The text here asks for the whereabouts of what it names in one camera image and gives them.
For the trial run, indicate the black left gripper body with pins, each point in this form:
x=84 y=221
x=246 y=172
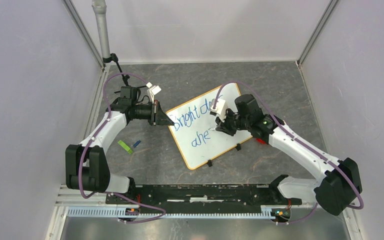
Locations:
x=154 y=113

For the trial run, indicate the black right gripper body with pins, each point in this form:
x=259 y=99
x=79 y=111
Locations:
x=240 y=123

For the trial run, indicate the yellow framed whiteboard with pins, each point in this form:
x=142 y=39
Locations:
x=193 y=131

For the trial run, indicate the blue marker cap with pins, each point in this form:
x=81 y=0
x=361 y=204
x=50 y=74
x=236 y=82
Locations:
x=136 y=143

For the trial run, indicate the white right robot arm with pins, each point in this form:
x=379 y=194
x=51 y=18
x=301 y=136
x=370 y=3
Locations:
x=336 y=183

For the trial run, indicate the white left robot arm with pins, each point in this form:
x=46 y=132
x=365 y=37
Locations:
x=86 y=166

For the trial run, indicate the red bowl with green block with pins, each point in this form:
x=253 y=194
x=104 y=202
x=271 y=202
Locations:
x=261 y=141

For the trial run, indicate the green owl eraser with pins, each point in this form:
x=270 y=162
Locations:
x=125 y=147

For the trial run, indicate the grey vertical pole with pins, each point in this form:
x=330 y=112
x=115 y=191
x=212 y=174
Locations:
x=100 y=9

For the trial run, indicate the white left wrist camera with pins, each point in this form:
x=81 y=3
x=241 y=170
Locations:
x=151 y=91

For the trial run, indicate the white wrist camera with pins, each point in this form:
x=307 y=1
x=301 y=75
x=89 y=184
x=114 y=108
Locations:
x=151 y=91
x=218 y=108

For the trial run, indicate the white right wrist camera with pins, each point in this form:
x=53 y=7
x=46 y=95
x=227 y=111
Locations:
x=218 y=108

